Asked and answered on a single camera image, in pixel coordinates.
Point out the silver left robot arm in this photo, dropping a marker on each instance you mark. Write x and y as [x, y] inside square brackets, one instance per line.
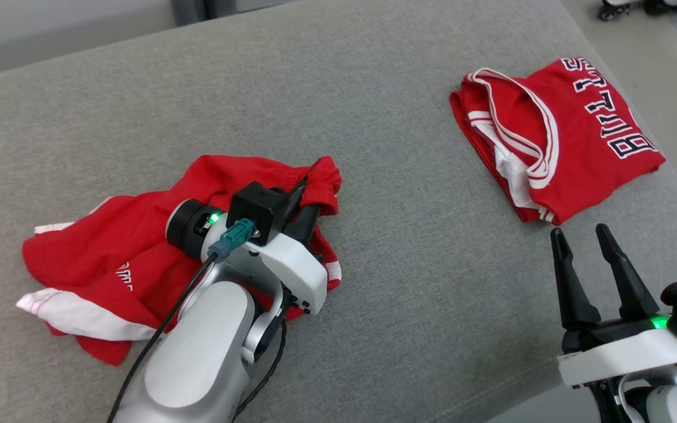
[197, 352]

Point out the red basketball jersey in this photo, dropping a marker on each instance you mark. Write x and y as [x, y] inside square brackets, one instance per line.
[585, 147]

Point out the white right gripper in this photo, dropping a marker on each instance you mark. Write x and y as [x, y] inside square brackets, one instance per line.
[615, 355]

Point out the grey double-foot partition post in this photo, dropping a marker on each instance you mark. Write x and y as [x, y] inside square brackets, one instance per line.
[188, 9]

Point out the red white-trimmed shorts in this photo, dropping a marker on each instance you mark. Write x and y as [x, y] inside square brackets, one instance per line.
[109, 235]

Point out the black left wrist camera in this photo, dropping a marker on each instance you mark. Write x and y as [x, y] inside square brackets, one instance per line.
[256, 205]

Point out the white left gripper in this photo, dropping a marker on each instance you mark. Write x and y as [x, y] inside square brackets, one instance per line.
[291, 267]

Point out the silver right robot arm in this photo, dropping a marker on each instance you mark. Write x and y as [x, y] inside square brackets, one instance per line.
[673, 405]

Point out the black caster wheel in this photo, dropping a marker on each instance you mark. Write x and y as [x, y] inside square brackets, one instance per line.
[667, 6]
[613, 9]

